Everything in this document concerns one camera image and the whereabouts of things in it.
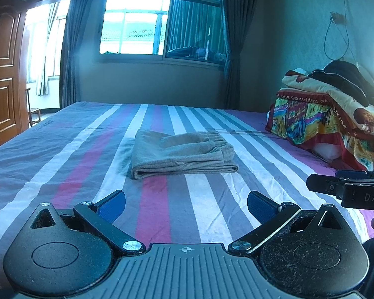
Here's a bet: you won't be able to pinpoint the black hanging cable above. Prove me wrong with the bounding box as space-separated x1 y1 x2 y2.
322 0 358 62

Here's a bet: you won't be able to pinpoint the dark teal left curtain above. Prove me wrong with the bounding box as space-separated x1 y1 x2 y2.
59 0 94 109

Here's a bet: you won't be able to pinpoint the grey sweatpants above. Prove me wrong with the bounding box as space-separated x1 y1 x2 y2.
131 129 239 180

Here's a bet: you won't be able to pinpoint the wooden chair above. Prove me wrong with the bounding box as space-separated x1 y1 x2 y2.
25 88 42 127

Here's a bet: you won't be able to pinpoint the colourful folded blanket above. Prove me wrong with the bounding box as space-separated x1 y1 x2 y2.
266 88 374 171

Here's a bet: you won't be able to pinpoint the black garment on pile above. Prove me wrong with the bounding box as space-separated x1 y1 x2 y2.
309 60 374 107

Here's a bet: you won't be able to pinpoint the white pillow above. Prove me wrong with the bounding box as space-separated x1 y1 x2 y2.
311 143 342 163

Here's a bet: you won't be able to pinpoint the cream patterned folded blanket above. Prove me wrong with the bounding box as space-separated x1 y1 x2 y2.
282 71 374 136

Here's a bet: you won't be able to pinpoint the striped purple bed sheet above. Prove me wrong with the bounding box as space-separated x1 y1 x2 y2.
0 102 374 298

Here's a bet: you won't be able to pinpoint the window with frame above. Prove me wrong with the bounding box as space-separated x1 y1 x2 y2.
98 0 226 66

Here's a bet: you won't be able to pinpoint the clothes on window sill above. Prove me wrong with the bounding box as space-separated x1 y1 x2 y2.
165 40 226 65

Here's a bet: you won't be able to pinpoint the dark teal curtain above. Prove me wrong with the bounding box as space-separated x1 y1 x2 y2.
59 0 94 109
221 0 256 109

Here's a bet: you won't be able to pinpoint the brown wooden door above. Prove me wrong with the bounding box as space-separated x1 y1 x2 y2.
0 0 29 146

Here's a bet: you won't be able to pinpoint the dark teal right curtain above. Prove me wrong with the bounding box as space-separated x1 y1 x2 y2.
221 0 256 109

